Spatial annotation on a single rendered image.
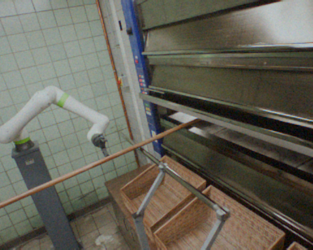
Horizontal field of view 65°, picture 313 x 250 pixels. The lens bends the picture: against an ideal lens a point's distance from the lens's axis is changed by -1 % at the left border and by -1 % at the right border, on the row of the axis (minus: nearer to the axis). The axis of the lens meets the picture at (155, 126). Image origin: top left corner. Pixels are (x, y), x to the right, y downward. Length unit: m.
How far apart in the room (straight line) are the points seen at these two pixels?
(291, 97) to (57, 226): 2.12
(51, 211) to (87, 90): 1.25
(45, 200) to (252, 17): 2.02
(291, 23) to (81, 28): 2.14
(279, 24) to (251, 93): 0.31
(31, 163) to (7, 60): 1.02
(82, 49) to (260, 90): 2.01
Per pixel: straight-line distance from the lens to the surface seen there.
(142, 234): 1.52
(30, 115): 1.90
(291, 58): 1.05
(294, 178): 1.23
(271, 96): 1.13
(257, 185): 1.43
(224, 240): 1.74
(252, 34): 1.13
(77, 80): 2.76
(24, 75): 2.71
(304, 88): 1.05
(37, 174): 2.26
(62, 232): 2.56
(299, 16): 1.02
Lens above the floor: 1.85
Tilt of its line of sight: 20 degrees down
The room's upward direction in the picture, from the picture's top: 12 degrees counter-clockwise
